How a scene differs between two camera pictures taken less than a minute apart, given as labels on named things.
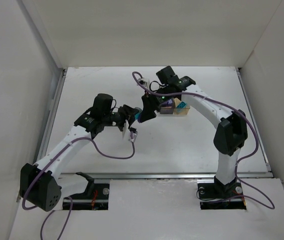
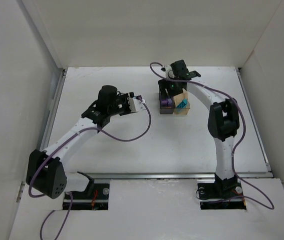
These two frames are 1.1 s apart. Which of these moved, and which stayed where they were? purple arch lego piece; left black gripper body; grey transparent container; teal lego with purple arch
Moved: left black gripper body
Stayed: grey transparent container; teal lego with purple arch; purple arch lego piece
